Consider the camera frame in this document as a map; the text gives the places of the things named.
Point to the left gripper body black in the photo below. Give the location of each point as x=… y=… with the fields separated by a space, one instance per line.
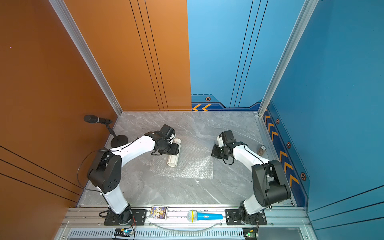
x=170 y=148

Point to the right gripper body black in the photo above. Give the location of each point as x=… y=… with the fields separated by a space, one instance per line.
x=220 y=152

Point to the clear bubble wrap sheet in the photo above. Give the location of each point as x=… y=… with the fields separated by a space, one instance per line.
x=195 y=161

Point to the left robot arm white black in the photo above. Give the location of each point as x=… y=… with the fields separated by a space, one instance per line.
x=106 y=170

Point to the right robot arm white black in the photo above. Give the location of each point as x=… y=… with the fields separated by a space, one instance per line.
x=270 y=184

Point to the brown cylindrical can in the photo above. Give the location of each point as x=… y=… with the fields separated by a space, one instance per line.
x=262 y=150

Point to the black microphone on stand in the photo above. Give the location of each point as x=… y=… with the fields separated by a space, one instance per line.
x=118 y=140

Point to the colourful card box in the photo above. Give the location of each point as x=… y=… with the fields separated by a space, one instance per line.
x=158 y=212

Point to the blue toy microphone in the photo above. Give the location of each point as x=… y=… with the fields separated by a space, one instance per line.
x=194 y=216

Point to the right green circuit board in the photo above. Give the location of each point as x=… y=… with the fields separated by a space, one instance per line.
x=250 y=234

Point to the green circuit board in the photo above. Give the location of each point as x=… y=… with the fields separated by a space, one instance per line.
x=123 y=233
x=250 y=234

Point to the left green circuit board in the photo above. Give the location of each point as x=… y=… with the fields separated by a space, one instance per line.
x=123 y=233

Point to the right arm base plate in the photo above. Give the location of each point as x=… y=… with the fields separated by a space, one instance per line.
x=240 y=217

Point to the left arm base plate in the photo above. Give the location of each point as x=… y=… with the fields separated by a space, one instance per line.
x=135 y=217

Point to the aluminium front rail frame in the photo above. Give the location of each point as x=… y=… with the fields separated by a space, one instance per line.
x=284 y=222

